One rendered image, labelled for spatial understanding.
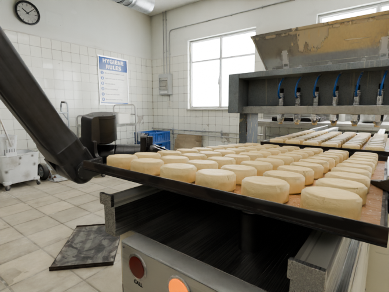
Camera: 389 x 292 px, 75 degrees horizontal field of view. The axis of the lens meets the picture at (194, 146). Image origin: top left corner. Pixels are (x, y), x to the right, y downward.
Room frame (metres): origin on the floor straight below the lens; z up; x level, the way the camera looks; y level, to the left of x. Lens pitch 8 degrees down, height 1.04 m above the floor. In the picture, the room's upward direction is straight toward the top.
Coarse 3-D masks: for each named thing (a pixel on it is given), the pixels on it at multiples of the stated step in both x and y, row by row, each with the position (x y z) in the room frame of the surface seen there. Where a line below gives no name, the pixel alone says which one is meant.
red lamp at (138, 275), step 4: (132, 260) 0.34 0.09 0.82; (136, 260) 0.33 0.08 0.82; (132, 264) 0.34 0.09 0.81; (136, 264) 0.33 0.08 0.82; (140, 264) 0.33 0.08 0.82; (132, 268) 0.34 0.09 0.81; (136, 268) 0.33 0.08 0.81; (140, 268) 0.33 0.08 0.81; (132, 272) 0.34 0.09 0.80; (136, 272) 0.33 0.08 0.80; (140, 272) 0.33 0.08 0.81; (136, 276) 0.33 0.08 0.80; (140, 276) 0.33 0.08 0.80
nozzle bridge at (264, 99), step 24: (264, 72) 0.98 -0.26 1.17; (288, 72) 0.93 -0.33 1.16; (312, 72) 0.88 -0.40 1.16; (336, 72) 0.88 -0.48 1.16; (360, 72) 0.87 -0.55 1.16; (384, 72) 0.83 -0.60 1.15; (240, 96) 1.06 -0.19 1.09; (264, 96) 1.07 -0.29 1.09; (288, 96) 1.01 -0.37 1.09; (312, 96) 0.95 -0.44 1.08; (384, 96) 0.82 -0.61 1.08; (240, 120) 1.16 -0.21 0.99
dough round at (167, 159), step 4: (164, 156) 0.43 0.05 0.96; (168, 156) 0.43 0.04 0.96; (172, 156) 0.43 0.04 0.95; (176, 156) 0.43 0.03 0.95; (180, 156) 0.44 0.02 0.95; (184, 156) 0.44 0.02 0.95; (164, 160) 0.40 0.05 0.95; (168, 160) 0.40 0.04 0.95; (172, 160) 0.40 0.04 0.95; (176, 160) 0.40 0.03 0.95; (180, 160) 0.40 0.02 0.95; (184, 160) 0.41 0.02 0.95
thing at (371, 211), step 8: (376, 168) 0.51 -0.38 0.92; (376, 176) 0.42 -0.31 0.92; (312, 184) 0.34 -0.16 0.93; (232, 192) 0.29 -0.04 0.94; (240, 192) 0.29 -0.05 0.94; (376, 192) 0.31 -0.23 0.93; (288, 200) 0.26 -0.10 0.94; (296, 200) 0.26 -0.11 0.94; (368, 200) 0.27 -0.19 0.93; (376, 200) 0.27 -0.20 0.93; (368, 208) 0.25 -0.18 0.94; (376, 208) 0.25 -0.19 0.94; (368, 216) 0.22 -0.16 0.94; (376, 216) 0.22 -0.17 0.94
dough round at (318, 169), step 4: (292, 164) 0.40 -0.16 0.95; (296, 164) 0.40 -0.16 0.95; (300, 164) 0.40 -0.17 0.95; (304, 164) 0.40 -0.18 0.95; (308, 164) 0.40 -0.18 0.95; (312, 164) 0.40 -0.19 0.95; (316, 164) 0.40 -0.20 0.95; (312, 168) 0.38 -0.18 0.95; (316, 168) 0.38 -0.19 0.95; (320, 168) 0.38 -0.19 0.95; (316, 172) 0.38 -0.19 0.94; (320, 172) 0.38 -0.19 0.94; (316, 176) 0.38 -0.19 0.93; (320, 176) 0.38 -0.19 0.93
